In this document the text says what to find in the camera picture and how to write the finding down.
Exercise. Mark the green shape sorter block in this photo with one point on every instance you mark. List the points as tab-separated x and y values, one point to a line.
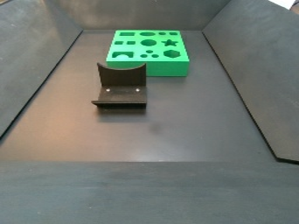
158	48

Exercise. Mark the black curved object stand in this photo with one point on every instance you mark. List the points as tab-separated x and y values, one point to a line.
121	86

